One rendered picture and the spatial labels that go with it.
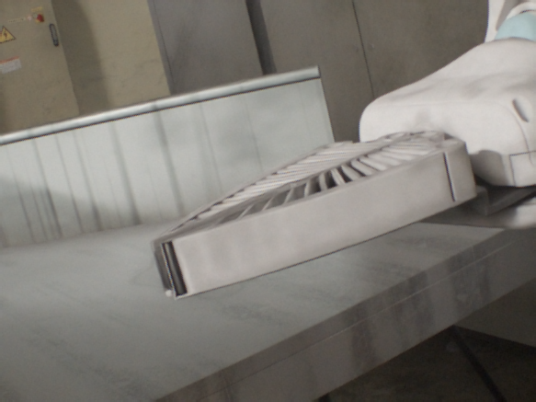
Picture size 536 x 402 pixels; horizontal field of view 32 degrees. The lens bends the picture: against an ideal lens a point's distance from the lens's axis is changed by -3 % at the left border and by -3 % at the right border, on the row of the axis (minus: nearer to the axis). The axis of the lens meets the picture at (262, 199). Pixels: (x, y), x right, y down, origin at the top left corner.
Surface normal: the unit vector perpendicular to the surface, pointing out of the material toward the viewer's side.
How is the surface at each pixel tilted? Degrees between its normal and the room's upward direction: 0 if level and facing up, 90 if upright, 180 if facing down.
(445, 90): 7
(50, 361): 0
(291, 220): 88
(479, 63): 38
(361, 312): 90
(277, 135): 90
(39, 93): 89
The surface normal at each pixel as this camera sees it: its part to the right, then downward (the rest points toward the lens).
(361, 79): -0.81, 0.33
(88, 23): 0.53, 0.09
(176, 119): -0.20, 0.29
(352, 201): 0.32, 0.13
